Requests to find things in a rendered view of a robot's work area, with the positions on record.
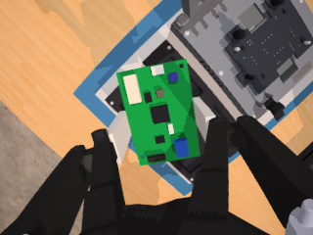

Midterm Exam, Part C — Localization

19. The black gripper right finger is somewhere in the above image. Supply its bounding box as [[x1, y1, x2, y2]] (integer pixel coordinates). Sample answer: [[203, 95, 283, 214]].
[[178, 97, 313, 235]]

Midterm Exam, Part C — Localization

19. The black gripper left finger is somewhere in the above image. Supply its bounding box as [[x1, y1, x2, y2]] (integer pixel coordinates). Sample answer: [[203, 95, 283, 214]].
[[0, 111, 132, 235]]

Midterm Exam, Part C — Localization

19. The green circuit board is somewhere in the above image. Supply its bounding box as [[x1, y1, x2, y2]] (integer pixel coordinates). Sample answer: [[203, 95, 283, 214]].
[[116, 59, 201, 165]]

